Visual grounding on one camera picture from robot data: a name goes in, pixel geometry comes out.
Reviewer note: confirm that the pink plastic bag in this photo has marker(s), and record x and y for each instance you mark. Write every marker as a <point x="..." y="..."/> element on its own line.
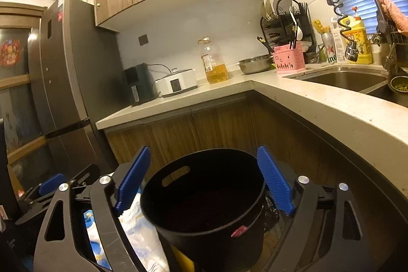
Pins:
<point x="239" y="231"/>

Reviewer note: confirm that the yellow detergent bottle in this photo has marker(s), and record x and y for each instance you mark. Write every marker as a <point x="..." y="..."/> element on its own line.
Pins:
<point x="358" y="48"/>

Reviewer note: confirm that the wooden lower cabinet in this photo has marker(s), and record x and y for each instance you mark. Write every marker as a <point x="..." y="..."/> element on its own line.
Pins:
<point x="249" y="120"/>

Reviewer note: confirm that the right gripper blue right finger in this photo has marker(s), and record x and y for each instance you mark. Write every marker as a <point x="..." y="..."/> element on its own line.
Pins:
<point x="280" y="189"/>

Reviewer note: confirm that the white rice cooker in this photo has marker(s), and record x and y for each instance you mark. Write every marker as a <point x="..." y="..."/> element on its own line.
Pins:
<point x="175" y="83"/>

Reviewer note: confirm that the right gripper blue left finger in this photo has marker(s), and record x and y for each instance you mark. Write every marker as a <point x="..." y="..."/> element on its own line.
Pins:
<point x="128" y="178"/>

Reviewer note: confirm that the black dish rack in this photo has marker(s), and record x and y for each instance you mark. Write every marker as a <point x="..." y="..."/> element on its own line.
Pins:
<point x="280" y="18"/>

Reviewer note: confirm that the steel bowl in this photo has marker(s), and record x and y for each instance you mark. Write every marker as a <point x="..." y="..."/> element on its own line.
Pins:
<point x="256" y="64"/>

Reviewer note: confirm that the steel sink basin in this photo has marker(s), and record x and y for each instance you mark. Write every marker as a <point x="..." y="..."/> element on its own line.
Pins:
<point x="368" y="81"/>

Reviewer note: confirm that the wooden glass door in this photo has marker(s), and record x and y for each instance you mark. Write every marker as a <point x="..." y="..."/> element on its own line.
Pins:
<point x="23" y="133"/>

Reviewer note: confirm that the black trash bin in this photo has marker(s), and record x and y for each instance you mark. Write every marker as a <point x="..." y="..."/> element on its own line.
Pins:
<point x="197" y="201"/>

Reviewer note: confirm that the dark grey refrigerator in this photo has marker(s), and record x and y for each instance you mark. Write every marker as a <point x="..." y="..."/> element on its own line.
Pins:
<point x="77" y="79"/>

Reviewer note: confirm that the cooking oil bottle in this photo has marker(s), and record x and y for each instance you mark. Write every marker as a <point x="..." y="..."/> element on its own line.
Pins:
<point x="213" y="63"/>

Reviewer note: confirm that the pink utensil holder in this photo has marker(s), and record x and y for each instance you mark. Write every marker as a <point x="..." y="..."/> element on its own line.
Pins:
<point x="289" y="60"/>

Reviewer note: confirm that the blue floral white tablecloth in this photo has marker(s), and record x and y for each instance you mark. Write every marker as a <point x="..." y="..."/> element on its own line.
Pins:
<point x="141" y="234"/>

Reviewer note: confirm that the pink cloth on faucet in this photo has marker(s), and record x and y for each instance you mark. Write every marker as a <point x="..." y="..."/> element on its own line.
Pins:
<point x="393" y="12"/>

